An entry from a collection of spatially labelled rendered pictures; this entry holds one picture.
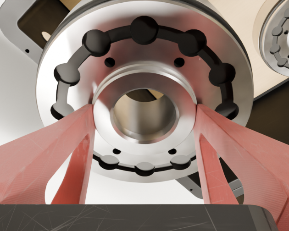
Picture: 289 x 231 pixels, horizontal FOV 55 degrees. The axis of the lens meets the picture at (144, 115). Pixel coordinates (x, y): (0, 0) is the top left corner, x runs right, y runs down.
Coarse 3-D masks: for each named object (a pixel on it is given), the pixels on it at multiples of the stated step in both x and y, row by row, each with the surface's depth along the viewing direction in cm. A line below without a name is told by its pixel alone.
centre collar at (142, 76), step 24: (120, 72) 12; (144, 72) 11; (168, 72) 12; (96, 96) 12; (120, 96) 12; (168, 96) 12; (192, 96) 12; (96, 120) 13; (192, 120) 13; (120, 144) 14; (144, 144) 14; (168, 144) 14
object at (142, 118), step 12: (120, 108) 15; (132, 108) 16; (144, 108) 16; (156, 108) 16; (168, 108) 15; (120, 120) 14; (132, 120) 15; (144, 120) 15; (156, 120) 15; (168, 120) 14; (144, 132) 14
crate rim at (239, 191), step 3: (240, 186) 33; (234, 189) 33; (237, 189) 33; (240, 189) 33; (243, 189) 33; (234, 192) 34; (237, 192) 34; (240, 192) 34; (243, 192) 34; (234, 195) 34; (237, 195) 34
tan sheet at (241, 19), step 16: (64, 0) 30; (80, 0) 30; (208, 0) 30; (224, 0) 30; (240, 0) 30; (256, 0) 30; (224, 16) 31; (240, 16) 31; (240, 32) 32; (256, 64) 34; (256, 80) 36; (272, 80) 36; (160, 96) 37; (256, 96) 37
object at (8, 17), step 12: (12, 0) 20; (24, 0) 20; (36, 0) 20; (0, 12) 21; (12, 12) 21; (24, 12) 21; (0, 24) 21; (12, 24) 21; (12, 36) 22; (24, 36) 22; (24, 48) 22; (36, 48) 22; (36, 60) 23; (180, 180) 32; (192, 180) 32; (228, 180) 33; (192, 192) 33
